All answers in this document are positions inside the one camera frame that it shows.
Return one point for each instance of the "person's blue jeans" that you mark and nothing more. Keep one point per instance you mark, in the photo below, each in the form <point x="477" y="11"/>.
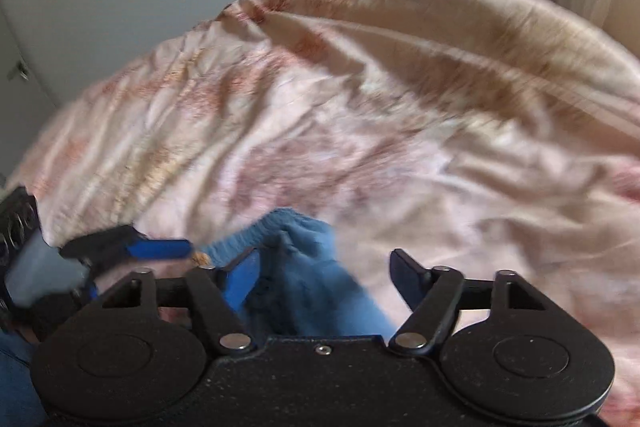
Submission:
<point x="15" y="382"/>

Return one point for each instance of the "pink floral blanket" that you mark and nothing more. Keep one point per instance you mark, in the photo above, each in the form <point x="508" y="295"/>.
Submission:
<point x="350" y="107"/>

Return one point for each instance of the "white door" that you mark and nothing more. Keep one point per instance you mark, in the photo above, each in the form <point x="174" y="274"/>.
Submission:
<point x="20" y="117"/>

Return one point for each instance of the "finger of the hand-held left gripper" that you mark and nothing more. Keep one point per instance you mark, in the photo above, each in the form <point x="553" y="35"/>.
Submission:
<point x="160" y="249"/>
<point x="91" y="292"/>

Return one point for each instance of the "small metal door fitting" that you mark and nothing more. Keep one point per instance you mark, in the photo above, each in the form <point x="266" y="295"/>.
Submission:
<point x="18" y="70"/>

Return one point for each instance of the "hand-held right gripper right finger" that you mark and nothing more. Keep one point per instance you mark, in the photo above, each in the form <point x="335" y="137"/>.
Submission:
<point x="405" y="277"/>

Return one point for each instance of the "blue printed pants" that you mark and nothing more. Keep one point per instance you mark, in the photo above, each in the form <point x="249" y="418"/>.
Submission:
<point x="310" y="277"/>

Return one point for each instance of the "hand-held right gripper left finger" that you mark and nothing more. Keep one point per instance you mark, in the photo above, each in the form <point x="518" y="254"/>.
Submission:
<point x="245" y="277"/>

